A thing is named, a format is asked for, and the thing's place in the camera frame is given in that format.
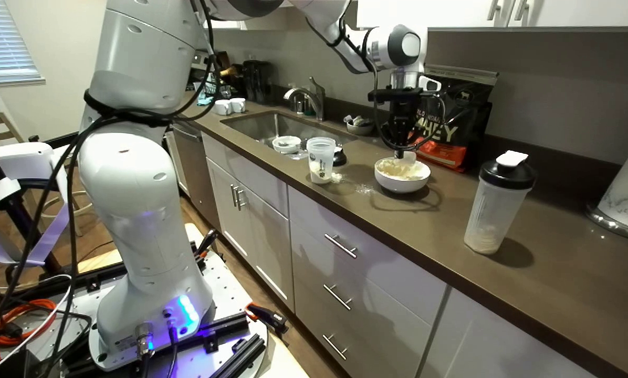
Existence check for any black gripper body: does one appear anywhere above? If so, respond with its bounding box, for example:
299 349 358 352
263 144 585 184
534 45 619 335
383 98 421 139

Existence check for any white bowl with powder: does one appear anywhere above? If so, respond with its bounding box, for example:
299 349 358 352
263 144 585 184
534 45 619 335
371 154 433 195

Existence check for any black whey protein bag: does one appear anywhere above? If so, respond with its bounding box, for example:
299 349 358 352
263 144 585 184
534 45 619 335
403 60 500 174

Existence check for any black shaker lid white cap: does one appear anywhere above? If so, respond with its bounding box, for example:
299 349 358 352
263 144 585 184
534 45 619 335
330 142 349 167

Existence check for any clear plastic deli container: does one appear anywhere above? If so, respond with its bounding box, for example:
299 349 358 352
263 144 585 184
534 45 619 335
304 133 339 186

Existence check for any chrome kitchen faucet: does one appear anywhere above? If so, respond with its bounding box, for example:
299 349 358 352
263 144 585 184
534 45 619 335
282 77 327 122

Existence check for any shaker bottle with black lid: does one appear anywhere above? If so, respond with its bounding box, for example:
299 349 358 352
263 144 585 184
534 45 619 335
461 149 539 256

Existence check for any white dish in sink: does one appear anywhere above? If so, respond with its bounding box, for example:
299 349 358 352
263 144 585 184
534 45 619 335
270 133 304 158

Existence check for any stainless steel sink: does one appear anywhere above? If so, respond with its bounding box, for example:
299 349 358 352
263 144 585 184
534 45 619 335
221 108 352 153

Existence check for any black coffee maker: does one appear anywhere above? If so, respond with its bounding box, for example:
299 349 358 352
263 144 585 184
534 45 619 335
240 59 274 104

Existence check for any white base cabinet run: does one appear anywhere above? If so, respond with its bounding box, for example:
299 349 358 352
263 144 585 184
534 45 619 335
200 129 609 378

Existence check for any dark dishwasher front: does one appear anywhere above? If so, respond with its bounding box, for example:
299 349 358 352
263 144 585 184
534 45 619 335
164 112 221 228

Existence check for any metal robot mounting plate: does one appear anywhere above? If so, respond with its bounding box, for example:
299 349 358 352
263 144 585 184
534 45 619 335
66 222 311 378

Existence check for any black clamp bar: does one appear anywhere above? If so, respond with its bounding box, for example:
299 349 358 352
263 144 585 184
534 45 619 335
209 333 269 378
185 311 252 347

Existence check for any black tripod leg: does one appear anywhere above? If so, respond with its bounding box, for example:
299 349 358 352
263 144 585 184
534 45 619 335
0 127 66 279

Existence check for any white window blind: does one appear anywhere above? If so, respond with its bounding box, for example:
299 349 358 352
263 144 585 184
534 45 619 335
0 0 45 87

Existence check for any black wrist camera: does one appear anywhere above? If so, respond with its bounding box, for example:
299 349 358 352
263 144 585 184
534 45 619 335
365 85 425 104

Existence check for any silver drawer bar handle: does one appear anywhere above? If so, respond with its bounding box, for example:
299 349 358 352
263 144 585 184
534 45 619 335
319 331 350 362
324 231 360 261
319 282 356 312

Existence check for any white upper wall cabinet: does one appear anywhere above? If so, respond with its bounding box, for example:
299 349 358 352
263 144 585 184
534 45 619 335
355 0 628 33

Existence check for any orange handled tool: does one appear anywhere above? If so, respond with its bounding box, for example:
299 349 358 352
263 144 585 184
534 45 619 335
245 300 291 337

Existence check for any white curved frame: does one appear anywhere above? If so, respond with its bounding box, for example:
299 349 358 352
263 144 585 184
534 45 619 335
0 139 73 268

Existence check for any white cable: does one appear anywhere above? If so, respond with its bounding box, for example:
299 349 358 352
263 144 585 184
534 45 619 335
0 271 78 378

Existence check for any orange cable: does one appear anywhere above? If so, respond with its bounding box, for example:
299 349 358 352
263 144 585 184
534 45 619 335
0 295 61 352

